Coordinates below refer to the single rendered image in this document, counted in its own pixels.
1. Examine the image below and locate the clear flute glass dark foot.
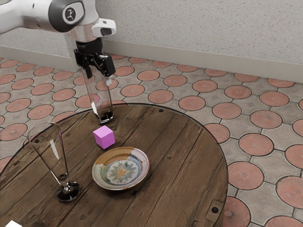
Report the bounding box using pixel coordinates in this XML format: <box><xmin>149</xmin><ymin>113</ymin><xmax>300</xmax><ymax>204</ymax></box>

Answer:
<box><xmin>27</xmin><ymin>122</ymin><xmax>81</xmax><ymax>202</ymax></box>

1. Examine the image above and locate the patterned ceramic plate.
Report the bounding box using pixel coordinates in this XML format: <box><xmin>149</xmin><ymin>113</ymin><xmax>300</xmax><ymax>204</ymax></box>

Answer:
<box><xmin>91</xmin><ymin>146</ymin><xmax>151</xmax><ymax>191</ymax></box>

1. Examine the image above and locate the tall clear straight glass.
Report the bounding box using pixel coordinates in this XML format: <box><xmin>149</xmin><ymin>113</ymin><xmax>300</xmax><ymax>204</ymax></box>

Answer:
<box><xmin>79</xmin><ymin>64</ymin><xmax>115</xmax><ymax>124</ymax></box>

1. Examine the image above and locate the pink cube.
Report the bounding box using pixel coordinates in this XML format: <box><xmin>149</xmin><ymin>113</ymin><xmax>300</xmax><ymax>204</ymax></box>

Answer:
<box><xmin>92</xmin><ymin>125</ymin><xmax>116</xmax><ymax>150</ymax></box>

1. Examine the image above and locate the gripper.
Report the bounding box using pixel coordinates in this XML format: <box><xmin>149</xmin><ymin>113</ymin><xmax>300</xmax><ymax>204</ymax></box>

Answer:
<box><xmin>73</xmin><ymin>38</ymin><xmax>115</xmax><ymax>87</ymax></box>

